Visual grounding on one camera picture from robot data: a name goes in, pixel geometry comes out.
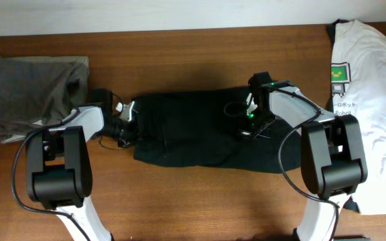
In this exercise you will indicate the white printed t-shirt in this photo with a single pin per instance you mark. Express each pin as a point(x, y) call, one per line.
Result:
point(358, 81)

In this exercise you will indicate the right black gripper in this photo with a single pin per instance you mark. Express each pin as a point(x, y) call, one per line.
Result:
point(246, 132)

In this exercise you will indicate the black shorts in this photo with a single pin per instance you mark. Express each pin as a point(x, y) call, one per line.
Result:
point(185, 129)

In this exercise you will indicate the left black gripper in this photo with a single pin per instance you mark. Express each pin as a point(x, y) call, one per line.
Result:
point(133, 138)

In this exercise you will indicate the dark garment under t-shirt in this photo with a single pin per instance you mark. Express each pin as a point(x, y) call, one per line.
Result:
point(331, 31)

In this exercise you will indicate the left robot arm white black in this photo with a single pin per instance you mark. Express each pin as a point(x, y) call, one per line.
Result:
point(58, 169)

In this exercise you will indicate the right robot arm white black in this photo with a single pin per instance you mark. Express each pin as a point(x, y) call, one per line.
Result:
point(332, 159)

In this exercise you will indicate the grey folded garment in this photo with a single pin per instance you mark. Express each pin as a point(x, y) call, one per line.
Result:
point(39, 90)

